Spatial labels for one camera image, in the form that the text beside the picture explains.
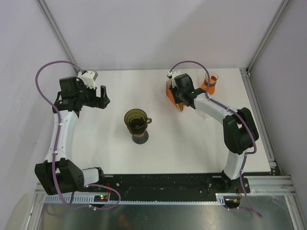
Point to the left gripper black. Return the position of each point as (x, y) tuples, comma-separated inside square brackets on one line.
[(100, 102)]

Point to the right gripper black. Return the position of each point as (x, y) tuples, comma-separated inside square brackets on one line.
[(173, 89)]

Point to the glass beaker with orange contents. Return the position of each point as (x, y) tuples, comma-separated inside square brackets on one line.
[(209, 82)]

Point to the olive green plastic dripper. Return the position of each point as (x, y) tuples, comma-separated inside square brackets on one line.
[(136, 121)]

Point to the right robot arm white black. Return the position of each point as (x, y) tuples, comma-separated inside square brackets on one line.
[(239, 129)]

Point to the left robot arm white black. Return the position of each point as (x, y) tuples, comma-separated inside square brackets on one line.
[(58, 173)]

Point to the brown paper coffee filters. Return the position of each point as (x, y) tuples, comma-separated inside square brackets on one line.
[(180, 106)]

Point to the orange coffee filter box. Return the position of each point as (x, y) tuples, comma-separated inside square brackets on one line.
[(169, 94)]

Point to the clear plastic dripper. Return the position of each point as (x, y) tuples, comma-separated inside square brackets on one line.
[(203, 114)]

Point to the grey carafe with red rim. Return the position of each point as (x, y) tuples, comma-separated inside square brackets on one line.
[(140, 138)]

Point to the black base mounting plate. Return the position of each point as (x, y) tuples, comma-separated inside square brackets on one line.
[(178, 185)]

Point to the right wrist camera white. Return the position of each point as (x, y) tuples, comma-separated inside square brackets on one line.
[(171, 77)]

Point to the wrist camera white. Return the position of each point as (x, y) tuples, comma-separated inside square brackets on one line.
[(171, 77), (88, 77)]

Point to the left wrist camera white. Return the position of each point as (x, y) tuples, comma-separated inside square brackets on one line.
[(88, 77)]

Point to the aluminium frame post left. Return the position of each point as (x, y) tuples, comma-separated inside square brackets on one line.
[(55, 30)]

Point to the aluminium frame post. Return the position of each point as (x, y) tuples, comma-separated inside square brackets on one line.
[(277, 18), (55, 30)]

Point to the grey slotted cable duct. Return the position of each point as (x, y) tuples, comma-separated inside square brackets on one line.
[(199, 199)]

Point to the aluminium frame rail right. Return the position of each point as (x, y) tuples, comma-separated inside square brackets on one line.
[(273, 182)]

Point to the aluminium frame post right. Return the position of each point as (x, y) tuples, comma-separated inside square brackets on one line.
[(277, 18)]

